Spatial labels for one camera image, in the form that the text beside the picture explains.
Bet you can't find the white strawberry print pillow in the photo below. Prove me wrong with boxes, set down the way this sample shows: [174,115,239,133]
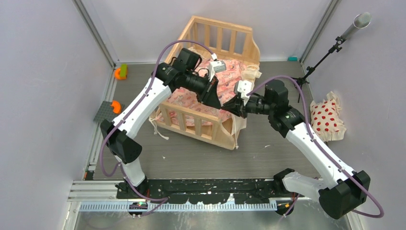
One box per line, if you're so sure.
[310,92,347,142]

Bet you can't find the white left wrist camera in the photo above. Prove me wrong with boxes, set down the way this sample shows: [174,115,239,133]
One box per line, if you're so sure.
[208,60,226,81]

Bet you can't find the grey building block plate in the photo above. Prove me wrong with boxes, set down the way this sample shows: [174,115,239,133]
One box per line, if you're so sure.
[93,101,124,123]

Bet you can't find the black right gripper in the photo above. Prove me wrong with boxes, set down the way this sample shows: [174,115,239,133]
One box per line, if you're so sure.
[222,93,274,118]

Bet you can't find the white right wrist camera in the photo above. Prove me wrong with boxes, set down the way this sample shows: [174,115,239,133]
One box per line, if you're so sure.
[234,80,254,105]

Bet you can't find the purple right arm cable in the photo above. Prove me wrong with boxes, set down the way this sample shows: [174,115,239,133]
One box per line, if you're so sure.
[247,75,385,219]

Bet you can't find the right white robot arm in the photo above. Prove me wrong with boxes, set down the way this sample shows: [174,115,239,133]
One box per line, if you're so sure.
[223,80,371,219]

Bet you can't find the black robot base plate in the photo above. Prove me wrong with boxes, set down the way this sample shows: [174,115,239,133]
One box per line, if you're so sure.
[136,178,298,205]

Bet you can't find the orange and green toy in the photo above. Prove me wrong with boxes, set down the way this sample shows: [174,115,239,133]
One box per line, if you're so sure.
[114,64,128,81]

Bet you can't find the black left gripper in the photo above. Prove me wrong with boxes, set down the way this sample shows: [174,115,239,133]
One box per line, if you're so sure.
[184,71,222,110]

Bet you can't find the orange arch toy block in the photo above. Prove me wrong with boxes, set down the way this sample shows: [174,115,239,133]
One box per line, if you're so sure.
[110,101,122,114]

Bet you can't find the wooden slatted pet bed frame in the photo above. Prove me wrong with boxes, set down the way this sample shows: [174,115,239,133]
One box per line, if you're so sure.
[149,16,261,150]

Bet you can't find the pink unicorn print cushion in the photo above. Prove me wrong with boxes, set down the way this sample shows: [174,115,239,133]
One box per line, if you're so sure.
[149,46,263,150]

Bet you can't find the microphone on black stand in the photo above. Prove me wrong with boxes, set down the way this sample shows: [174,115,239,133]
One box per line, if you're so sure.
[294,12,372,89]

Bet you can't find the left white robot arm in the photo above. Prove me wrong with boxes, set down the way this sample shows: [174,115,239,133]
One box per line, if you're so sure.
[100,48,226,198]

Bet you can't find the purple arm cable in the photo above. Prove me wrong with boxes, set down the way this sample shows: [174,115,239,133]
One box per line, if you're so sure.
[247,75,385,219]
[99,39,218,217]

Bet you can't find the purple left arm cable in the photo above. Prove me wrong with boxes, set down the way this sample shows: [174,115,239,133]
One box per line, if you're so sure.
[99,39,218,217]

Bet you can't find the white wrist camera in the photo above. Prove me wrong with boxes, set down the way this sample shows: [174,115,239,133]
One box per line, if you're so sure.
[208,60,226,81]
[234,80,254,105]

